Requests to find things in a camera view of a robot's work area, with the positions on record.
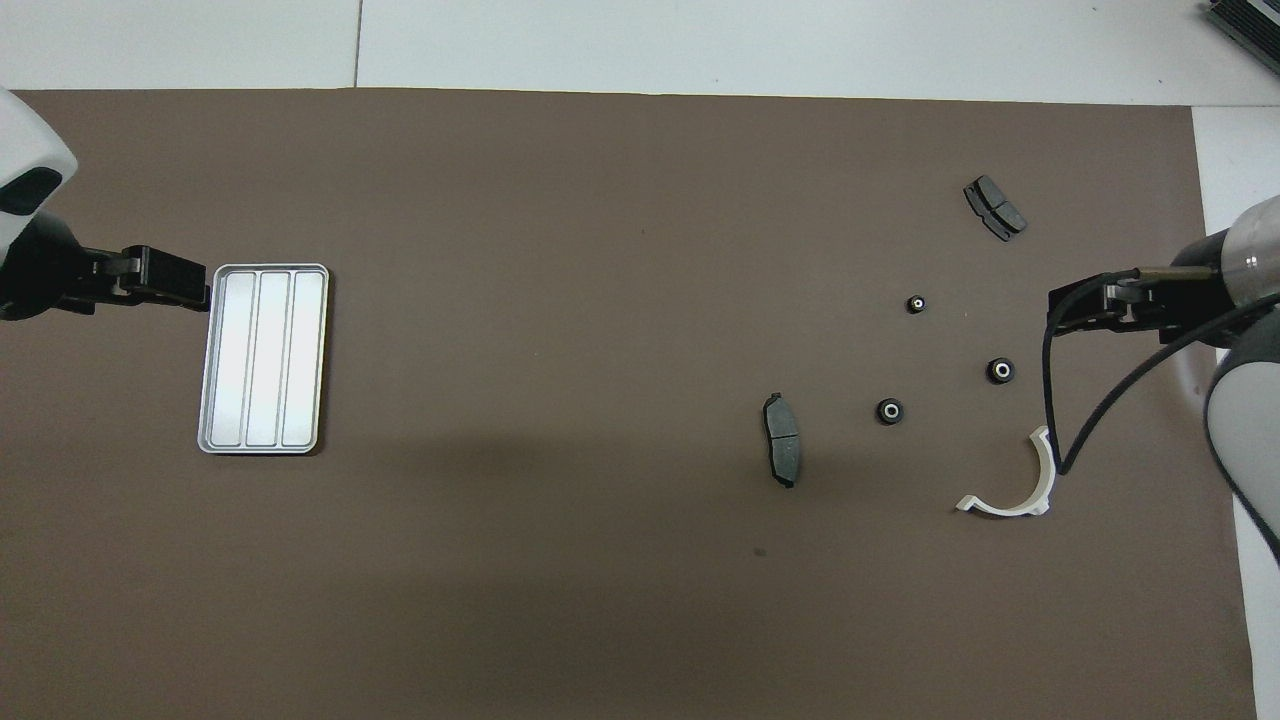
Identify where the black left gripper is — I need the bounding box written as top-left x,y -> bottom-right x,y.
58,245 -> 212,313

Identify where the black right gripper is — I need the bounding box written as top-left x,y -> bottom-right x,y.
1048,265 -> 1229,347

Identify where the silver metal tray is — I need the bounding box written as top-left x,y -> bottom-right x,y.
197,263 -> 331,456

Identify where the short dark grey brake pad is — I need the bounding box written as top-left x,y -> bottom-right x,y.
963,175 -> 1028,243

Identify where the black ribbed device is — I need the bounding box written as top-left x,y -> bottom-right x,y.
1205,0 -> 1280,76

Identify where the long dark grey brake pad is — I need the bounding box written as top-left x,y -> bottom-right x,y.
762,391 -> 804,490

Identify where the brown table mat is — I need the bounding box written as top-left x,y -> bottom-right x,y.
0,88 -> 1259,720

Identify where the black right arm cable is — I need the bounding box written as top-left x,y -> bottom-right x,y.
1040,265 -> 1280,476

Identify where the white curved plastic bracket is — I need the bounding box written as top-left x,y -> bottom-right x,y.
956,425 -> 1057,518

